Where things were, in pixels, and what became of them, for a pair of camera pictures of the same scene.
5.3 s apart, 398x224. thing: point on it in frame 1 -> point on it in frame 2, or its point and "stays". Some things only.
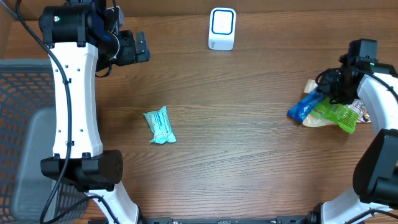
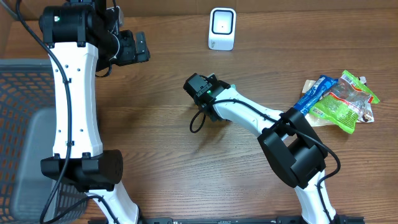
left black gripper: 129,57 stays
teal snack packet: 159,122 -> 232,88
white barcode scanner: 222,28 stays
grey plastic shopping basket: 27,136 stays
